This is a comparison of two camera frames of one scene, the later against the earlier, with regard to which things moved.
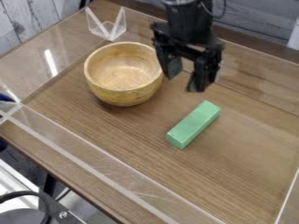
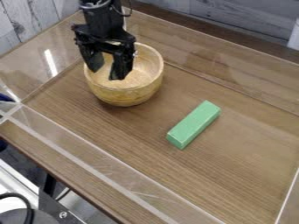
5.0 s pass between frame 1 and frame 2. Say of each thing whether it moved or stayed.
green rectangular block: stayed
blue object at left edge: stayed
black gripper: moved
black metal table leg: stayed
